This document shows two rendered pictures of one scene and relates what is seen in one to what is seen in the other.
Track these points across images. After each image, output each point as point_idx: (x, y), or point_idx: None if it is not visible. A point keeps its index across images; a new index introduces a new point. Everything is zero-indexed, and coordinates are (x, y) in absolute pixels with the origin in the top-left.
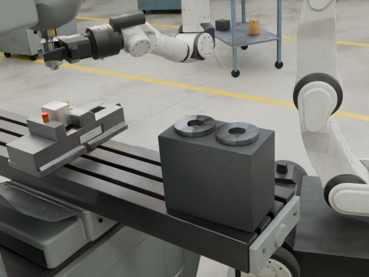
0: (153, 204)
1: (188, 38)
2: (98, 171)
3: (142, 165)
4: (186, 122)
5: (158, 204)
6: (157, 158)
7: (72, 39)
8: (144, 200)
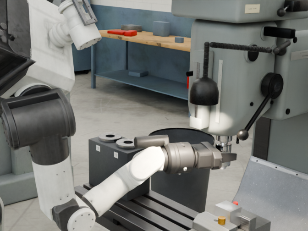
0: (156, 195)
1: (76, 196)
2: (191, 221)
3: (156, 219)
4: (132, 143)
5: (153, 194)
6: (142, 222)
7: (203, 146)
8: (161, 197)
